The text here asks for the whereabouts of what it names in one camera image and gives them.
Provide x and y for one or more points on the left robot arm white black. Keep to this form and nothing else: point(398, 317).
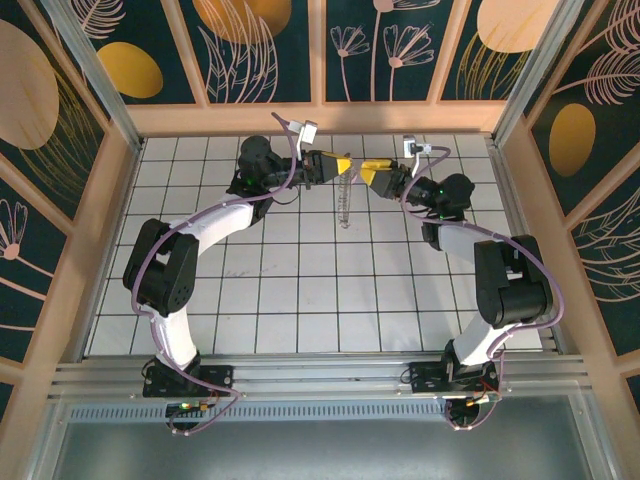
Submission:
point(165, 280)

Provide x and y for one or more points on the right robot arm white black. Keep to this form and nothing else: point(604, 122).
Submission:
point(515, 285)

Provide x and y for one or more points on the feather and yellow disc panel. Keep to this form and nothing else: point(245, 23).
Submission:
point(130, 70)
point(572, 140)

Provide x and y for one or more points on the orange disc and leaves panel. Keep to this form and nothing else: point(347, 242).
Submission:
point(235, 20)

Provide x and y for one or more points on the small circuit board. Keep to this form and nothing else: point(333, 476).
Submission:
point(187, 407)

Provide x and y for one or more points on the grey metal sheet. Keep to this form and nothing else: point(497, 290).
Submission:
point(320, 450)

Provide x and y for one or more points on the aluminium table side rail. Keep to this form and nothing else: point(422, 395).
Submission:
point(124, 200)
point(512, 200)

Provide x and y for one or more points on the flower wall panel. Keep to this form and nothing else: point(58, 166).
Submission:
point(415, 85)
point(35, 300)

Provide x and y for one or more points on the aluminium corner post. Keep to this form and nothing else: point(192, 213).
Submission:
point(109, 95)
point(533, 75)

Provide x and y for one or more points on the cream disc wall panel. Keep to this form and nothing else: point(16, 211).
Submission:
point(510, 25)
point(25, 90)

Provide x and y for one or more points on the leaf outline wall panel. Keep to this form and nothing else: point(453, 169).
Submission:
point(615, 300)

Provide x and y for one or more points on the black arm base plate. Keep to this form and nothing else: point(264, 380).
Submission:
point(422, 380)
point(220, 377)

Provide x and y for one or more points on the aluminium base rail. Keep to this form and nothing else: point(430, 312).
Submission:
point(320, 377)

